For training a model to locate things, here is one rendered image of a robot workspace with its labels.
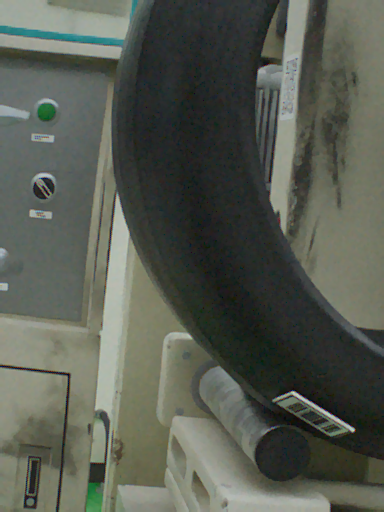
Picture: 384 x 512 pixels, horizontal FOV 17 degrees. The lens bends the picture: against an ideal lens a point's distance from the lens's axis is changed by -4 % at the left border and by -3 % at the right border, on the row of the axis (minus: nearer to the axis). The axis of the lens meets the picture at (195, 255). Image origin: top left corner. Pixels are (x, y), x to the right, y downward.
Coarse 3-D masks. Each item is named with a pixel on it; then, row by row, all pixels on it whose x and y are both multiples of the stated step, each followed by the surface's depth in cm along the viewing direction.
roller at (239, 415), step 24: (216, 384) 127; (216, 408) 122; (240, 408) 113; (264, 408) 110; (240, 432) 109; (264, 432) 102; (288, 432) 101; (264, 456) 101; (288, 456) 101; (288, 480) 102
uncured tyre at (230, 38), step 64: (192, 0) 97; (256, 0) 96; (128, 64) 103; (192, 64) 96; (256, 64) 96; (128, 128) 101; (192, 128) 96; (128, 192) 105; (192, 192) 97; (256, 192) 97; (192, 256) 99; (256, 256) 97; (192, 320) 102; (256, 320) 98; (320, 320) 98; (256, 384) 102; (320, 384) 99
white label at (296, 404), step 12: (288, 396) 99; (300, 396) 98; (288, 408) 101; (300, 408) 100; (312, 408) 99; (312, 420) 101; (324, 420) 100; (336, 420) 99; (324, 432) 102; (336, 432) 101; (348, 432) 100
